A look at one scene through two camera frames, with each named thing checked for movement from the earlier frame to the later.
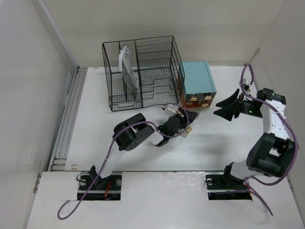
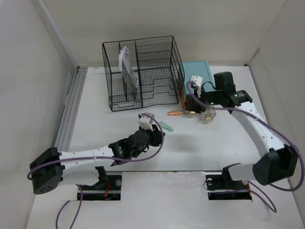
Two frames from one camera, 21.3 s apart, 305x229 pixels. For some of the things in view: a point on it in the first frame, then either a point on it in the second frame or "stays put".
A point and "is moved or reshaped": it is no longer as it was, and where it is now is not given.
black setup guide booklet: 128,79 stays put
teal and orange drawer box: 199,89 is moved or reshaped
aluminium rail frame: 59,161 stays put
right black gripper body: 249,107 -> 212,97
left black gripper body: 182,124 -> 153,138
